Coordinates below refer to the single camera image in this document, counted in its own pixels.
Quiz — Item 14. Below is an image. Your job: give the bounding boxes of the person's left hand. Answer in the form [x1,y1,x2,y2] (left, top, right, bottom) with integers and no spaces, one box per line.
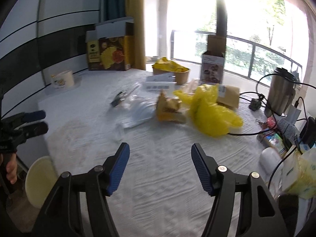
[5,152,18,183]

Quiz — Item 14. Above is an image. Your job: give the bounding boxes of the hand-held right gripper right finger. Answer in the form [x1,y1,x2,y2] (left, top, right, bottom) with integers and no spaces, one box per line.
[191,143,289,237]

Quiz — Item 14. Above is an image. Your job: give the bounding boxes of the clear bubble wrap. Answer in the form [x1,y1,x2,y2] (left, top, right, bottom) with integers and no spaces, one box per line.
[121,84,149,109]

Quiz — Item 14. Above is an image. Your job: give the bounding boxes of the black cable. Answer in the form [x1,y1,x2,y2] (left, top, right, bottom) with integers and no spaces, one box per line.
[227,74,316,136]

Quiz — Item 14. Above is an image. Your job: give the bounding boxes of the kraft paper envelope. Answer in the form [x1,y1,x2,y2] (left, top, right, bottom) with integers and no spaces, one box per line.
[217,84,240,109]

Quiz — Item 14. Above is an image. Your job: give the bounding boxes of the black device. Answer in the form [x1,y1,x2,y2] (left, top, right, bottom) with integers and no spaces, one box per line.
[300,116,316,149]

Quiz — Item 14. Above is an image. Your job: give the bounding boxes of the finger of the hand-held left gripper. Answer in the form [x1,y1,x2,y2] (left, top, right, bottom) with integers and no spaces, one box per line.
[16,122,49,139]
[12,111,46,125]

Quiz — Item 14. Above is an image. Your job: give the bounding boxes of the clear pack of face masks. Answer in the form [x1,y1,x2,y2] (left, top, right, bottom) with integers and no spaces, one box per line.
[122,99,158,129]

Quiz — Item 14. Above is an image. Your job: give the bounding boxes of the small black clip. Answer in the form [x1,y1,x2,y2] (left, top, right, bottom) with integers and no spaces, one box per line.
[110,91,126,108]

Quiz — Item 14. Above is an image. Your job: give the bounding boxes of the cream round waste bin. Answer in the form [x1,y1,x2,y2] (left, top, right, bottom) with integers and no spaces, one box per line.
[25,155,60,209]

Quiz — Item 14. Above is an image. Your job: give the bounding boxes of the small crumpled yellow bag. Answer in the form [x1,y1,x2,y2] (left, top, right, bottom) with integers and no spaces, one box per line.
[153,57,189,73]

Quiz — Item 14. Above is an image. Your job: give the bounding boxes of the white printed paper cup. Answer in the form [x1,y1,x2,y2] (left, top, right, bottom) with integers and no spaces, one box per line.
[51,70,74,89]

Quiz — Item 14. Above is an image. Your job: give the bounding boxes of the cardboard tray with yellow wrappers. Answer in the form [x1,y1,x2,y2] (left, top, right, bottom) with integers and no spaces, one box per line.
[152,64,192,86]

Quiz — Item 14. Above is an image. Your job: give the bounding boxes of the dark green adapter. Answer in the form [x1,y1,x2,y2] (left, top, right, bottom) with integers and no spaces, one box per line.
[249,99,262,111]

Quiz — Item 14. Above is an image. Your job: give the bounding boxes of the brown yellow cardboard box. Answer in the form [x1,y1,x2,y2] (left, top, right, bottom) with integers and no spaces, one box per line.
[86,17,135,71]

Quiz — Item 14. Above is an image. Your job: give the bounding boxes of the grey balcony railing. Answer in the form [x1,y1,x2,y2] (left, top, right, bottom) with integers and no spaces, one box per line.
[170,30,303,87]

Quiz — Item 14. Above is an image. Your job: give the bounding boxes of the yellow tissue pack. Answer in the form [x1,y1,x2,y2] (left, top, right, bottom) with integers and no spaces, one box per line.
[281,150,316,200]

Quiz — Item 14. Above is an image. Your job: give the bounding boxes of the teal curtain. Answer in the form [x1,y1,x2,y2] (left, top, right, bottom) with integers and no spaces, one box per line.
[101,0,127,21]

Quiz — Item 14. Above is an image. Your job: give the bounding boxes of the large yellow plastic bag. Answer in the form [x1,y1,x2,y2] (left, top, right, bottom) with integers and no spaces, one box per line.
[173,84,244,137]

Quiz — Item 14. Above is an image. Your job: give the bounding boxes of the colourful small box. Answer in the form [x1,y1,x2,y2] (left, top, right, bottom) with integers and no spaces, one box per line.
[257,131,287,153]

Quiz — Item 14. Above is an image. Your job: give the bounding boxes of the tall narrow cardboard box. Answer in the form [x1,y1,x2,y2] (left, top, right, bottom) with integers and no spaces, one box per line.
[200,35,226,84]

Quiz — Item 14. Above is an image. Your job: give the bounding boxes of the stainless steel tumbler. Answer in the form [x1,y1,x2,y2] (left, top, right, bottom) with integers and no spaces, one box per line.
[265,67,298,116]

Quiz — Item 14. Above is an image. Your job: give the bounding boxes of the white flat paper box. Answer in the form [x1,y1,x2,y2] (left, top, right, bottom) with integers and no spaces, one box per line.
[144,73,178,92]

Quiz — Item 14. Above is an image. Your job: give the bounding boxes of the yellow snack wrapper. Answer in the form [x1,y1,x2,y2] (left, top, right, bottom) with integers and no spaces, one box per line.
[155,90,187,123]

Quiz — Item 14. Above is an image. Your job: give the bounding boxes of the yellow curtain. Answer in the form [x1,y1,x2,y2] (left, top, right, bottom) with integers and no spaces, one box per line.
[125,0,146,71]

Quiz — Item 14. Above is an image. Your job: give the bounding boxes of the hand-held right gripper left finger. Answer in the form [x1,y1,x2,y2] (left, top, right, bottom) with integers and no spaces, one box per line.
[32,142,130,237]

